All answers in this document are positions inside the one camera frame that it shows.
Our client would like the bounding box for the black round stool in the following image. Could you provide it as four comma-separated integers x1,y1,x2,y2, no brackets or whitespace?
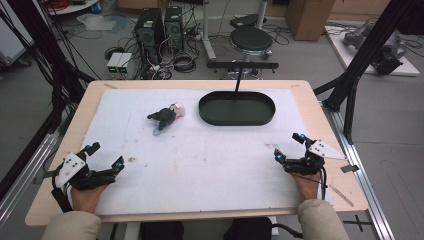
229,25,275,62

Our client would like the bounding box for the thin wooden stick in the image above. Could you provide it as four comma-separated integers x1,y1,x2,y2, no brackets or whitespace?
329,184,356,208

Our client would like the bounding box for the black oval tray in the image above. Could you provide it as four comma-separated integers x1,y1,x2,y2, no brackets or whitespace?
198,90,277,127

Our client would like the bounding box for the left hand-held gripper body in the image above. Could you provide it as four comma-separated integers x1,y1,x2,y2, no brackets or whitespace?
54,151,118,192

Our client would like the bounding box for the white foam mat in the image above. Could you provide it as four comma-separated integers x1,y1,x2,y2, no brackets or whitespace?
80,87,335,217

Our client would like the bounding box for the white desk leg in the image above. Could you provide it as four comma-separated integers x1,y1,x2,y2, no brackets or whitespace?
200,0,218,62

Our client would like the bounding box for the white and pink small toy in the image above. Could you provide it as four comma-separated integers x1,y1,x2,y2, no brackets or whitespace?
169,102,187,119

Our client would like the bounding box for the black computer tower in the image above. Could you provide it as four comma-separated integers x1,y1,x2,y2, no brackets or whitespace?
134,7,167,65
163,5,185,55

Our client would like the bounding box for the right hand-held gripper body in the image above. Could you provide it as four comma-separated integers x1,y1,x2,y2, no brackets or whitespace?
282,139,348,176

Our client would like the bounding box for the coiled black cable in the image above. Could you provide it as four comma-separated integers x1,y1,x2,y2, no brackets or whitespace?
172,52,198,74

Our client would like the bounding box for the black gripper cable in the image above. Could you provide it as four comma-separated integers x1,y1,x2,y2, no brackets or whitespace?
318,167,330,202

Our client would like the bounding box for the person's right hand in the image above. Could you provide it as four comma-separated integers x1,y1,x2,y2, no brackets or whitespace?
291,170,323,203

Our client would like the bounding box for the cardboard box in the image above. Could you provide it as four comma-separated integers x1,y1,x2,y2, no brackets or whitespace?
285,0,337,42

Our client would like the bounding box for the black metal frame post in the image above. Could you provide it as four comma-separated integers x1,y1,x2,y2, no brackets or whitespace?
0,0,96,134
313,0,418,145

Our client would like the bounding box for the black toy figure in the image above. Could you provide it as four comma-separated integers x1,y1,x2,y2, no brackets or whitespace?
146,107,178,132

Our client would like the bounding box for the person's left hand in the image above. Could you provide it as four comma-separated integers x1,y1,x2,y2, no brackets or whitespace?
70,183,110,215

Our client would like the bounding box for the black gripper strap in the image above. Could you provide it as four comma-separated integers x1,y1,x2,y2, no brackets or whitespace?
50,164,74,214

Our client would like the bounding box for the black bar on stand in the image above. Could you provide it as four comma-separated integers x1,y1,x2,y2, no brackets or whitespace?
206,60,280,93

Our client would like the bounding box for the white floor board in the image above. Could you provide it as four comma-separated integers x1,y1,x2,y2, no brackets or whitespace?
324,24,422,78

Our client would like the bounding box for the white power supply box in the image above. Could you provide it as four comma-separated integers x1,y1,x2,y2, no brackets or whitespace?
106,52,123,75
116,52,133,75

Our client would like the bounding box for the white round table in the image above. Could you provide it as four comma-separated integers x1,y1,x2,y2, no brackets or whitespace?
43,0,102,17

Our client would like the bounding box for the person's leg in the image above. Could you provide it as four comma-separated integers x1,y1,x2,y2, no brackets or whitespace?
222,216,274,240
139,220,185,240

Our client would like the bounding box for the aluminium rail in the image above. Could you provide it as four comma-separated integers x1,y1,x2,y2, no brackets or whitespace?
321,101,397,240
0,133,61,228

